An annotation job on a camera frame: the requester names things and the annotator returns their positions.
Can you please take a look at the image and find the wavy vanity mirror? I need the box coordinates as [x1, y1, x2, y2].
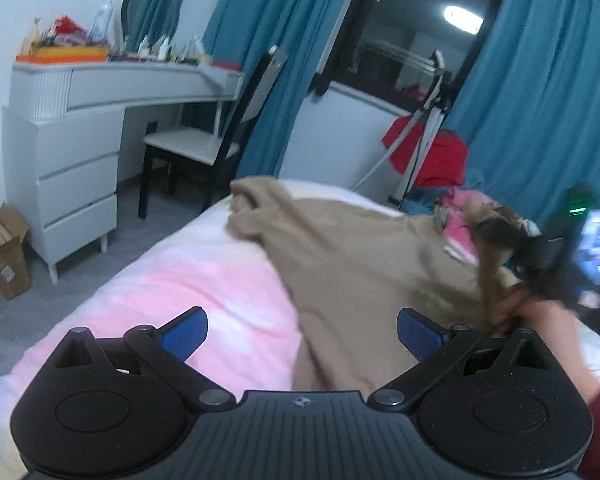
[121, 0, 192, 53]

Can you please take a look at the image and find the black and white chair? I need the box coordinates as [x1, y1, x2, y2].
[138, 45, 288, 220]

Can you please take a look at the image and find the blue garment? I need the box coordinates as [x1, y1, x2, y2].
[400, 165, 486, 206]

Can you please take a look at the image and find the pink garment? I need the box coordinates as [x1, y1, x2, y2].
[440, 187, 486, 266]

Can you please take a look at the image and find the blue curtain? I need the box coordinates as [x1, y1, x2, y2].
[200, 0, 368, 181]
[445, 0, 600, 231]

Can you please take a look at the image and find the orange tray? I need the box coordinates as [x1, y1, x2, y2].
[16, 45, 110, 64]

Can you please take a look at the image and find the white spray can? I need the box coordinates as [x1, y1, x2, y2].
[91, 0, 115, 43]

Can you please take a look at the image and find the pastel tie-dye duvet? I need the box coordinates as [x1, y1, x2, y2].
[0, 178, 600, 480]

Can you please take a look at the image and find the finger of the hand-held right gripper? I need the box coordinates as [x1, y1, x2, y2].
[472, 216, 536, 261]

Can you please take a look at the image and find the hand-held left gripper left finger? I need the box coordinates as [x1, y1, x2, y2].
[45, 306, 237, 415]

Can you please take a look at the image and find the red garment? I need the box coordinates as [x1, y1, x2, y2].
[382, 115, 468, 188]

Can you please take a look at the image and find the grey steamer hose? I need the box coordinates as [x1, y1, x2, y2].
[352, 110, 426, 193]

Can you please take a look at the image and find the white vanity table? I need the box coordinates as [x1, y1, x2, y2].
[2, 57, 245, 286]

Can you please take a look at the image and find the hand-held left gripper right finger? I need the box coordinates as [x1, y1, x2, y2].
[367, 307, 563, 415]

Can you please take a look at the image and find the red pouch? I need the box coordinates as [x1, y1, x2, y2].
[52, 16, 88, 43]

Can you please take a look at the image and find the dark framed window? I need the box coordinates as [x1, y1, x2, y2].
[312, 0, 513, 116]

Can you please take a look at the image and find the person's right hand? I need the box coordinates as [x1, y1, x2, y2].
[497, 285, 576, 346]

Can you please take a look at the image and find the cardboard box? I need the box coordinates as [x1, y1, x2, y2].
[0, 202, 33, 301]

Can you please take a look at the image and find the row of cosmetic bottles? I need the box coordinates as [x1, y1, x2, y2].
[130, 35, 216, 67]

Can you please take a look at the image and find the tan hoodie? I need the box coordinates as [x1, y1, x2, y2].
[227, 175, 521, 391]

